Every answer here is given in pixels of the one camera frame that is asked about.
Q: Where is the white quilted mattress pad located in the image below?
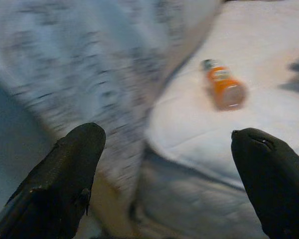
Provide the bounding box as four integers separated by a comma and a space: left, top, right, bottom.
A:
144, 0, 299, 192

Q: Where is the orange plastic bottle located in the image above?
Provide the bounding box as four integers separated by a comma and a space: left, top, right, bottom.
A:
200, 59, 250, 112

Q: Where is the white bed mattress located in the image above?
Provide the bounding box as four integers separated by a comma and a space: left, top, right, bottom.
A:
129, 146, 267, 239

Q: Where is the grey printed headboard cushion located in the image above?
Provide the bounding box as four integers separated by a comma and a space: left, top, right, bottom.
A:
0, 0, 224, 239

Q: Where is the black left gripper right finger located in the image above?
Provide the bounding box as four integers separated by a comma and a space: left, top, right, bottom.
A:
231, 127, 299, 239

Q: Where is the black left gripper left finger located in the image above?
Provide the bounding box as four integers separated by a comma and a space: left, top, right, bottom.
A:
0, 122, 107, 239

